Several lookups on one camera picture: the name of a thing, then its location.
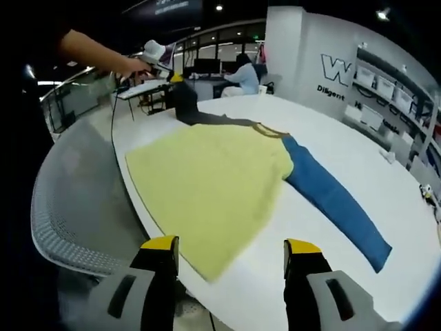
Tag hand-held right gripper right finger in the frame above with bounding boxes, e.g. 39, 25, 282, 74
283, 238, 404, 331

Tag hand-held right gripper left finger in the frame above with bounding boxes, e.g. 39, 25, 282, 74
92, 235, 181, 331

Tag yellow blue grey garment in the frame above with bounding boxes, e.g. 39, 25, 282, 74
124, 79, 393, 283

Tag person's left hand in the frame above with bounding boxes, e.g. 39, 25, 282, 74
112, 57, 153, 83

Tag office desk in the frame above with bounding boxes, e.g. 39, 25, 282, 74
184, 72, 242, 101

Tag black computer monitor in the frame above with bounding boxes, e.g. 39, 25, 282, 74
193, 58, 222, 75

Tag white folding table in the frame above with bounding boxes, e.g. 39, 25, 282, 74
115, 79, 175, 117

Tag dark hanging ceiling banner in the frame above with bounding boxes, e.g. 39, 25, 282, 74
120, 0, 204, 17

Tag grey mesh office chair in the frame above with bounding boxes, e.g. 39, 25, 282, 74
30, 115, 154, 279

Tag small white yellow device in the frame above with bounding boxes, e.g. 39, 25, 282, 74
418, 183, 435, 201

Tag small white crumpled object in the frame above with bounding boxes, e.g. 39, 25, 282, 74
378, 148, 398, 166

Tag grey metal shelf unit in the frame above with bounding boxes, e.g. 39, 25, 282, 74
344, 43, 441, 175

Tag rows of white storage bins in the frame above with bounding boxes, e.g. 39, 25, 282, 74
346, 63, 441, 139

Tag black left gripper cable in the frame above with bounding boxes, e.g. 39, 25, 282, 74
109, 70, 121, 154

